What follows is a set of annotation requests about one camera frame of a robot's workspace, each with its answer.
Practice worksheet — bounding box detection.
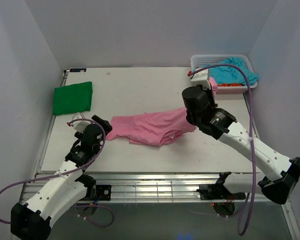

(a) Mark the blue label sticker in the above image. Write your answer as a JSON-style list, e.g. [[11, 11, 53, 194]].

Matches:
[[69, 68, 87, 73]]

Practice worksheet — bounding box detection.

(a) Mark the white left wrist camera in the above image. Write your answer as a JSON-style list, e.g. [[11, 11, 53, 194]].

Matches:
[[67, 112, 90, 133]]

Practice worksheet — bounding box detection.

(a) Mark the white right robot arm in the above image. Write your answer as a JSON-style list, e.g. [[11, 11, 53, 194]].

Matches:
[[182, 85, 300, 205]]

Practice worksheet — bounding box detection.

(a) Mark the blue t shirt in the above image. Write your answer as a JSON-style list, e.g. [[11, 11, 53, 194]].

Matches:
[[209, 57, 259, 86]]

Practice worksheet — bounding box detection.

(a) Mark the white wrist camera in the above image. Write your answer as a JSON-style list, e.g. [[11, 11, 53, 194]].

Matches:
[[67, 112, 90, 133], [187, 69, 212, 90]]

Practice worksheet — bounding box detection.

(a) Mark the orange t shirt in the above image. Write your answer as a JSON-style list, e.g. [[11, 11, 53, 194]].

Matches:
[[217, 83, 244, 87]]

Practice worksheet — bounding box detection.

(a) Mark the pink t shirt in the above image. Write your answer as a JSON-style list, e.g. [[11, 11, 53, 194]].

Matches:
[[106, 76, 219, 147]]

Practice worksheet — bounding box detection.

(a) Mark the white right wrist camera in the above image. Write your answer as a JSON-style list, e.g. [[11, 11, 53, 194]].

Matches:
[[187, 69, 212, 90]]

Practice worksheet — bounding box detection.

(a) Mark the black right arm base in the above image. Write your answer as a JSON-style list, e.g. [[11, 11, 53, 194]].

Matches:
[[196, 184, 247, 218]]

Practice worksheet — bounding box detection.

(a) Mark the green folded t shirt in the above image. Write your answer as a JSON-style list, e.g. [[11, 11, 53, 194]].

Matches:
[[52, 81, 93, 116]]

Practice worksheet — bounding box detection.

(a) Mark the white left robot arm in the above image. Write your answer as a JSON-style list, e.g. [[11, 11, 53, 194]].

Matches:
[[10, 115, 113, 240]]

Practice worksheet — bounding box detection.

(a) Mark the white plastic basket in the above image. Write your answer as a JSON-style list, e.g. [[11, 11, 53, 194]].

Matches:
[[190, 54, 258, 94]]

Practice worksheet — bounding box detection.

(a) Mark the aluminium frame rail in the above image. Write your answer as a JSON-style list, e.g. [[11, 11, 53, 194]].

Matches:
[[22, 171, 290, 204]]

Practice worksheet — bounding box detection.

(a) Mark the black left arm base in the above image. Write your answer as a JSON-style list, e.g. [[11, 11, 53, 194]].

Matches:
[[75, 184, 112, 217]]

